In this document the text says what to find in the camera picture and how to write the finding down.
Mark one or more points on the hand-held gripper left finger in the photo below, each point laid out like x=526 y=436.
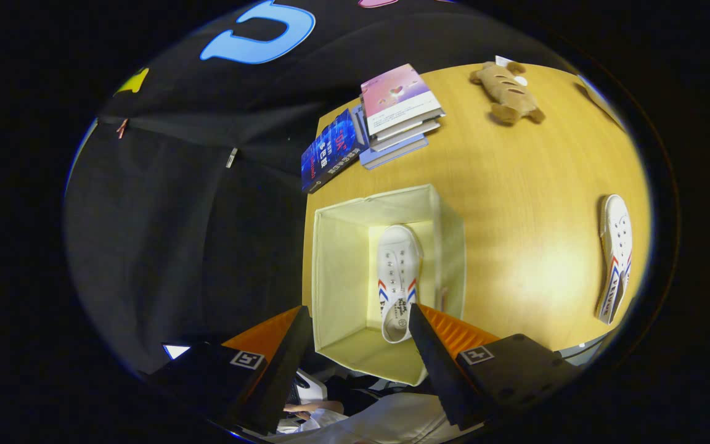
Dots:
x=284 y=376

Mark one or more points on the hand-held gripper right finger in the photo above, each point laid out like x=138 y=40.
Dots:
x=438 y=376

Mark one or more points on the white canvas shoe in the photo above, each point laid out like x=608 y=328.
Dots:
x=398 y=271
x=617 y=240

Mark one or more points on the cream fabric storage box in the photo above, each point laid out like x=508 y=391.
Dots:
x=342 y=277

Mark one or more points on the light blue book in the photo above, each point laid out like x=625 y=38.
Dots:
x=392 y=159

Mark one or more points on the white cloth clip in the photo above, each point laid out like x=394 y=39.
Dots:
x=232 y=158

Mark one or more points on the blue printed book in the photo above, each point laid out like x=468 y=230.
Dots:
x=330 y=151

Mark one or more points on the grey book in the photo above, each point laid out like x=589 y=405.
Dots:
x=413 y=137

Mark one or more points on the pink cover book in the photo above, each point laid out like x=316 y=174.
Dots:
x=395 y=95

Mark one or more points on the brown bread plush toy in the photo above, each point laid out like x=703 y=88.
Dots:
x=506 y=92

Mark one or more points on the pink cloth clip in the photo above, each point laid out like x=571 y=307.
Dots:
x=121 y=128

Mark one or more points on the white round label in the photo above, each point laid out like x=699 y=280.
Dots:
x=521 y=80

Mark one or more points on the thin flat sheet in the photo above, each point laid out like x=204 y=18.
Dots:
x=601 y=98

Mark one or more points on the white paper tag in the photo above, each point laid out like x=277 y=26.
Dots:
x=503 y=60

